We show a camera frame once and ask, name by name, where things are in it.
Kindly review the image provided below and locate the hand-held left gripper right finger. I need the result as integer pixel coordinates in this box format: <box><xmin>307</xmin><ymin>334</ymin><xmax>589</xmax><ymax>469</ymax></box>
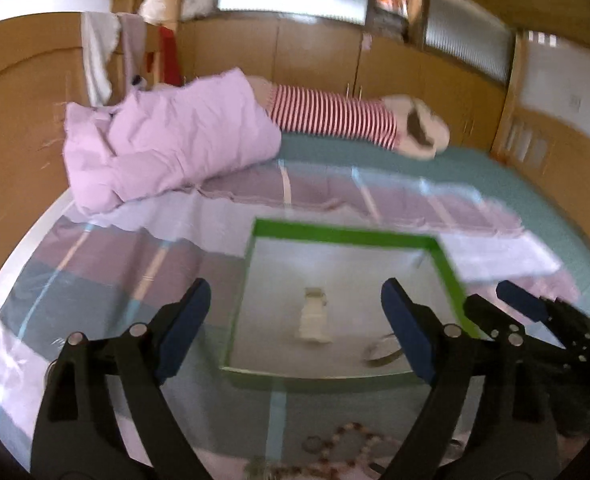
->
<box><xmin>381</xmin><ymin>278</ymin><xmax>561</xmax><ymax>480</ymax></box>

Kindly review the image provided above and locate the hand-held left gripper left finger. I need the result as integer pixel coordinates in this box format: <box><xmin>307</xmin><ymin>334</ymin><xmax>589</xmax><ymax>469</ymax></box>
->
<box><xmin>30</xmin><ymin>278</ymin><xmax>213</xmax><ymax>480</ymax></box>

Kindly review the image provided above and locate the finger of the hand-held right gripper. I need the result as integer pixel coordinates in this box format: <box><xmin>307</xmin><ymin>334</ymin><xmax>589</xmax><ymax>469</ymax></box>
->
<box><xmin>462</xmin><ymin>294</ymin><xmax>566</xmax><ymax>356</ymax></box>
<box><xmin>496</xmin><ymin>280</ymin><xmax>590</xmax><ymax>366</ymax></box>

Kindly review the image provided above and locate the brown beaded necklace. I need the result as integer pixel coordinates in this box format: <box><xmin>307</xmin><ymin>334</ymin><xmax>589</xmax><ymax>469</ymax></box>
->
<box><xmin>245</xmin><ymin>422</ymin><xmax>406</xmax><ymax>480</ymax></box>

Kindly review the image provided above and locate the green cardboard box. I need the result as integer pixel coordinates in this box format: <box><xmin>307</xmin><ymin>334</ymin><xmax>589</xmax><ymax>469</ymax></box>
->
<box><xmin>219</xmin><ymin>217</ymin><xmax>481</xmax><ymax>386</ymax></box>

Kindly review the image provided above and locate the metal bangle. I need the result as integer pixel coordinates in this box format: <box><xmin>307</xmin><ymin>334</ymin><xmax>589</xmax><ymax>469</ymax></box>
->
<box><xmin>364</xmin><ymin>334</ymin><xmax>404</xmax><ymax>367</ymax></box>

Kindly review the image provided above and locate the plaid bed sheet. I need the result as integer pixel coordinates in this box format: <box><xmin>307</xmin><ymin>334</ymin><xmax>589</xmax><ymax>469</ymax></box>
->
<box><xmin>0</xmin><ymin>160</ymin><xmax>571</xmax><ymax>480</ymax></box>

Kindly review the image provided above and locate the pink quilt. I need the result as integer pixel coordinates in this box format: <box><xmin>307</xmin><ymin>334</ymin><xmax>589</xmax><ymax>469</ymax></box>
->
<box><xmin>64</xmin><ymin>67</ymin><xmax>282</xmax><ymax>215</ymax></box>

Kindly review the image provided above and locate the striped plush toy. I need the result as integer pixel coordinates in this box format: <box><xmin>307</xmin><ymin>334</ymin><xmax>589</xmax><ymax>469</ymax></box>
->
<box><xmin>247</xmin><ymin>77</ymin><xmax>451</xmax><ymax>161</ymax></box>

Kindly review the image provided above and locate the red cloth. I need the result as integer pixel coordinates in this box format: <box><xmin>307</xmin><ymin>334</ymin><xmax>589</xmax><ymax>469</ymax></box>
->
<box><xmin>159</xmin><ymin>27</ymin><xmax>183</xmax><ymax>88</ymax></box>

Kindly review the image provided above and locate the narrow ribbed glass window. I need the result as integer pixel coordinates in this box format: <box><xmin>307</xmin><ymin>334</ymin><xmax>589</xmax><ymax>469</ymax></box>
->
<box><xmin>425</xmin><ymin>0</ymin><xmax>511</xmax><ymax>83</ymax></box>

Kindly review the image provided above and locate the white towel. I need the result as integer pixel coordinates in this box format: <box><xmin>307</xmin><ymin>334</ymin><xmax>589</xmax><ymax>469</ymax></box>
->
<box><xmin>82</xmin><ymin>12</ymin><xmax>120</xmax><ymax>106</ymax></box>

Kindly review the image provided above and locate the pink towel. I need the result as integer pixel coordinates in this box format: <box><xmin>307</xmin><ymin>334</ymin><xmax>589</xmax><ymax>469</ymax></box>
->
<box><xmin>117</xmin><ymin>14</ymin><xmax>148</xmax><ymax>91</ymax></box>

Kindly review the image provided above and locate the wooden headboard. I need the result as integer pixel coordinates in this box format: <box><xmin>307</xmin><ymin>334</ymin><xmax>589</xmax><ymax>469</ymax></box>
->
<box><xmin>0</xmin><ymin>12</ymin><xmax>186</xmax><ymax>301</ymax></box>

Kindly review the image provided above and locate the wooden wall cabinet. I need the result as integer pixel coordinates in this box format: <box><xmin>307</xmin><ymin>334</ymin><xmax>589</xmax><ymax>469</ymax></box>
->
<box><xmin>175</xmin><ymin>15</ymin><xmax>506</xmax><ymax>151</ymax></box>

